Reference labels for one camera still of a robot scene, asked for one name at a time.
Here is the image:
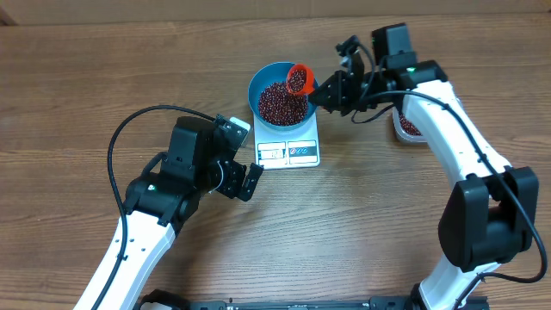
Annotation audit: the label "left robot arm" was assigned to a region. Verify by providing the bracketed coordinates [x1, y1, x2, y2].
[76, 115, 263, 309]

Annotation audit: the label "blue bowl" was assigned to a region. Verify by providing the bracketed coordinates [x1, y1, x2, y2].
[248, 62, 317, 131]

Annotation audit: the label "red measuring scoop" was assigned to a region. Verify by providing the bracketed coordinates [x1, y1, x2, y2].
[286, 64, 316, 96]

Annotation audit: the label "red adzuki beans in container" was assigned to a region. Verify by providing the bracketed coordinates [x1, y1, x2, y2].
[399, 114, 421, 136]

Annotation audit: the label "white digital kitchen scale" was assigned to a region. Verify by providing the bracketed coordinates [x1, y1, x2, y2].
[254, 115, 321, 170]

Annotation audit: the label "clear plastic container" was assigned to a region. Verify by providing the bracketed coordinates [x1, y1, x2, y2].
[393, 108, 426, 144]

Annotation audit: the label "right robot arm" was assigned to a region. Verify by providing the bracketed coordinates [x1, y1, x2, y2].
[309, 59, 548, 309]

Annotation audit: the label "red beans in bowl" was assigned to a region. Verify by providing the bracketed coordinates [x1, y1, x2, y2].
[258, 82, 309, 126]

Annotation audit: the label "red beans in scoop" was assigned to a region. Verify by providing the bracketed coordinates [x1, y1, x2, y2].
[287, 69, 306, 93]

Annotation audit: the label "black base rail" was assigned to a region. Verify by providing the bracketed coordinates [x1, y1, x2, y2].
[133, 288, 492, 310]

